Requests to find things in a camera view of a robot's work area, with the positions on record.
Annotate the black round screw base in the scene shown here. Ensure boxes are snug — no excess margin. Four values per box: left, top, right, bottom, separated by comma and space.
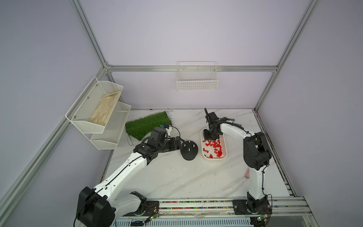
180, 141, 199, 161

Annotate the lower white mesh shelf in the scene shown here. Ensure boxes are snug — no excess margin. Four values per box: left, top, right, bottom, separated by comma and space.
90, 102, 131, 150

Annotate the white mesh shelf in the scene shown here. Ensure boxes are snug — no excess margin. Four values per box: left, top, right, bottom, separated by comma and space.
90, 102, 131, 150
65, 77, 123, 134

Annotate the white wire wall basket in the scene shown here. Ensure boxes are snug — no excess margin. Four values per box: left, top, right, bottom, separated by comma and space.
176, 61, 219, 92

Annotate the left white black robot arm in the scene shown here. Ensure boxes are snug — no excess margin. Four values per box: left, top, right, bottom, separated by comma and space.
75, 125, 184, 227

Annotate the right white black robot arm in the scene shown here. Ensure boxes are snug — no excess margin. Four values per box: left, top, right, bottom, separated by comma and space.
202, 108, 272, 214

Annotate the green artificial grass mat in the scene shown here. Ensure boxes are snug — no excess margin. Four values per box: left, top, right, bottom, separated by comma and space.
125, 111, 172, 141

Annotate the aluminium mounting rail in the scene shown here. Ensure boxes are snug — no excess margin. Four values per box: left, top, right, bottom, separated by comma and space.
78, 197, 313, 219

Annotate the beige cloth glove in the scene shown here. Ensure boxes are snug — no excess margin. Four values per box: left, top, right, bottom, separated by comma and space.
89, 91, 121, 126

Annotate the white plastic tray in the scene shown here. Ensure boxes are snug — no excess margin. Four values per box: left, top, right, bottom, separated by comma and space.
200, 130, 227, 161

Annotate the upper white mesh shelf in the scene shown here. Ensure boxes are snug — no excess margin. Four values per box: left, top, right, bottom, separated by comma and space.
65, 77, 123, 134

